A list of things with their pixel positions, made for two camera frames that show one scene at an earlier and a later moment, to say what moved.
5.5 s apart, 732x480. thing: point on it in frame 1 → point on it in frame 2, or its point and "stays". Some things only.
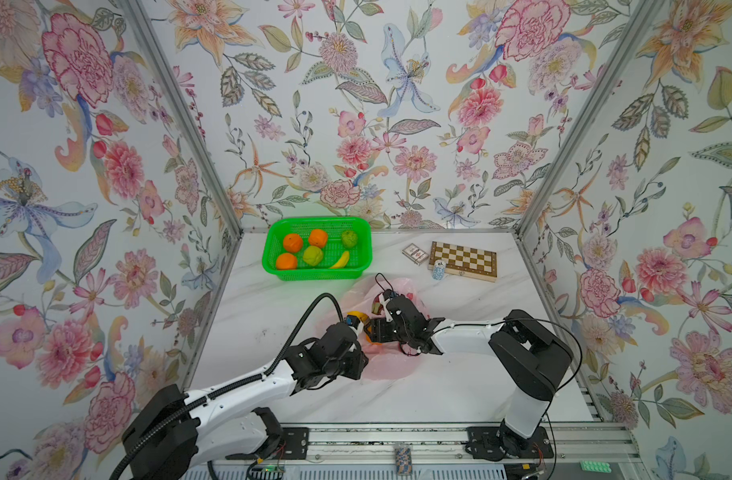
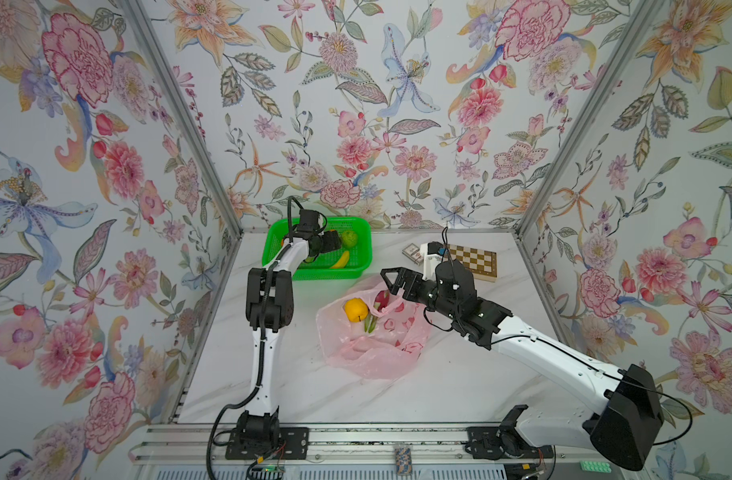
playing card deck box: (414, 253) stays
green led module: (591, 466) stays
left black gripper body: (354, 346) → (328, 242)
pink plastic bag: (386, 359) stays
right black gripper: (387, 318) → (411, 282)
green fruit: (349, 238) stays
